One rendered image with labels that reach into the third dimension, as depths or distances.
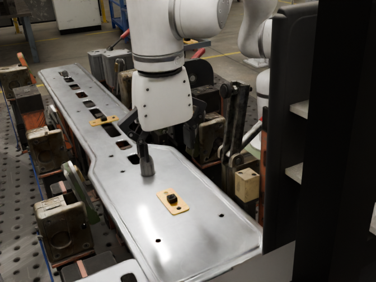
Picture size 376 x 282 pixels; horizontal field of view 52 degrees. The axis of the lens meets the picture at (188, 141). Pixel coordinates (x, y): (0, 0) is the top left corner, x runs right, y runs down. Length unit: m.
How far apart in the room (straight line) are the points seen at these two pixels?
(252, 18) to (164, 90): 0.57
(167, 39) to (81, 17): 7.31
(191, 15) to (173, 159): 0.44
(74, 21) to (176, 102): 7.27
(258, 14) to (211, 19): 0.58
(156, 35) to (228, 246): 0.36
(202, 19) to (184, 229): 0.36
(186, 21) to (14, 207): 1.02
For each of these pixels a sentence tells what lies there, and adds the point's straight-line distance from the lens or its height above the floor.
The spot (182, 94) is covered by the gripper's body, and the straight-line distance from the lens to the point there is 0.66.
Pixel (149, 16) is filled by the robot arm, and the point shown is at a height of 1.37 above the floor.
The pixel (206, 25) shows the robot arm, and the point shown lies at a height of 1.35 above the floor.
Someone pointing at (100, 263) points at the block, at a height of 0.98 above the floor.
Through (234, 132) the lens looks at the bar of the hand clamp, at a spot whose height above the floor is 1.12.
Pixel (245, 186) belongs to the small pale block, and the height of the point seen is 1.05.
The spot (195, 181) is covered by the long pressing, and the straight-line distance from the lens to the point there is 0.83.
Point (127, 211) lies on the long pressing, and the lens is 0.77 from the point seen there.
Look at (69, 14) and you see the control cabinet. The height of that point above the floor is 0.36.
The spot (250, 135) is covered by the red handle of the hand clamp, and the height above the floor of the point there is 1.10.
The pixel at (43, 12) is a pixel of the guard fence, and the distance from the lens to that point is 8.66.
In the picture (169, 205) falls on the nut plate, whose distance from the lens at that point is 0.76.
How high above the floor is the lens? 1.46
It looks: 28 degrees down
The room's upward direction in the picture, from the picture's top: 4 degrees counter-clockwise
